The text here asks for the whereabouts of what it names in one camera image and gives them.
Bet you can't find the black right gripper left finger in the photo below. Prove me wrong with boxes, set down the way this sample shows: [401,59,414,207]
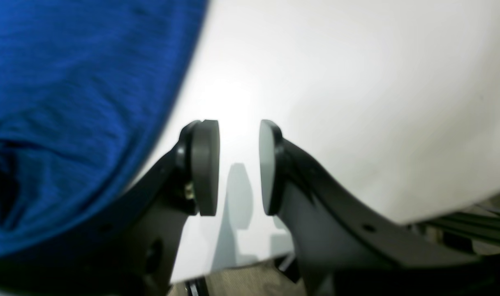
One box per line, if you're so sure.
[0,120,220,296]

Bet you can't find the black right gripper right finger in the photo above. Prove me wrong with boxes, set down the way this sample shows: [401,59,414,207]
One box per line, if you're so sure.
[259,120,500,296]

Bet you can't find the blue long-sleeve shirt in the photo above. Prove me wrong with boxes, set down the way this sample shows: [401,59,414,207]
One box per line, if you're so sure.
[0,0,208,259]

